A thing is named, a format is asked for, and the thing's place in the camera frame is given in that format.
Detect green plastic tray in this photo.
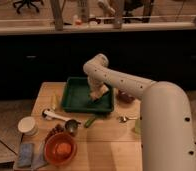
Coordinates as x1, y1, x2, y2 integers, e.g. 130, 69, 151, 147
61, 77, 114, 113

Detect dark red bowl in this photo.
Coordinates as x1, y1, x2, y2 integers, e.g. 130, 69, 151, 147
117, 90, 135, 104

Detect blue cloth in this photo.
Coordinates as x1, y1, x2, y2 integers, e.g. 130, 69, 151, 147
17, 143, 47, 170

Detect yellow-green small stick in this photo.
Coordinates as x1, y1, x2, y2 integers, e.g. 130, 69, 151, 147
51, 94, 58, 110

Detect light green cup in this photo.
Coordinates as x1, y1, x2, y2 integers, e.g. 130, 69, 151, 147
134, 119, 141, 134

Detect white handled utensil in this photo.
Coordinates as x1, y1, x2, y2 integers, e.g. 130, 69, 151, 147
42, 109, 69, 121

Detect brown chocolate pieces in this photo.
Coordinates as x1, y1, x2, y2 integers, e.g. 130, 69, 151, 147
45, 124, 64, 140

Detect black office chair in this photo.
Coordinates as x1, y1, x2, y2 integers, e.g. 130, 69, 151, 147
12, 0, 44, 14

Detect small metal cup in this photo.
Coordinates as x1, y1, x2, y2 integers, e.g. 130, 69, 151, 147
65, 119, 80, 136

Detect white cup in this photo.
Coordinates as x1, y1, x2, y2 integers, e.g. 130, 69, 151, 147
18, 116, 38, 136

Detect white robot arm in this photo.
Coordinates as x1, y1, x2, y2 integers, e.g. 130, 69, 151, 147
83, 54, 196, 171

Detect metal fork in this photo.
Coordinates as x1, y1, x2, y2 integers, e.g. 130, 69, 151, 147
117, 116, 137, 123

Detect orange bowl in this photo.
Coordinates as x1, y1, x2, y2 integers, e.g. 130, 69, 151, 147
44, 132, 77, 166

